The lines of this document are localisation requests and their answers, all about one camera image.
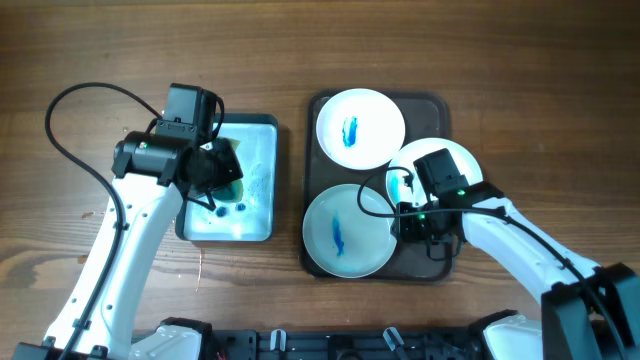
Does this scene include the green yellow sponge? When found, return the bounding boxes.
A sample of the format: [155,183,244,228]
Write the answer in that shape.
[212,137,244,203]

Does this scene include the white plate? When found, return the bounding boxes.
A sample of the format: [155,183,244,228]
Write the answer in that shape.
[385,138,484,207]
[316,88,406,170]

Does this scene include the grey-white plate bottom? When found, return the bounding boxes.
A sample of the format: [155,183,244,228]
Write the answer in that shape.
[302,184,397,278]

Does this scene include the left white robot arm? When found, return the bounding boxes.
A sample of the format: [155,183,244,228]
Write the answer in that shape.
[14,132,242,359]

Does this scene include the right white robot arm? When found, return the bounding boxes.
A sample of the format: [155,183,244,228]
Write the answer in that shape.
[394,182,639,359]

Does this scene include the dark tray with water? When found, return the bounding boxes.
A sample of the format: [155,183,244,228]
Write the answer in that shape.
[175,113,278,242]

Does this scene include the brown plastic serving tray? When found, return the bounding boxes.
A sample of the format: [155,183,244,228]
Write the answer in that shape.
[302,88,455,284]

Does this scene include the white plate top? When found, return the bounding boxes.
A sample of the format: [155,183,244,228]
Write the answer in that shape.
[316,88,406,170]

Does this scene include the left black cable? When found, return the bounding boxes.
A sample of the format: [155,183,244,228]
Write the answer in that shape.
[43,82,166,360]

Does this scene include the black cable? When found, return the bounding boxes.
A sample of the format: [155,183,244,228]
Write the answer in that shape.
[356,167,626,360]
[43,82,166,360]

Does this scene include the right black cable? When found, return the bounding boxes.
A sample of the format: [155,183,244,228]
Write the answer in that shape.
[356,167,626,360]

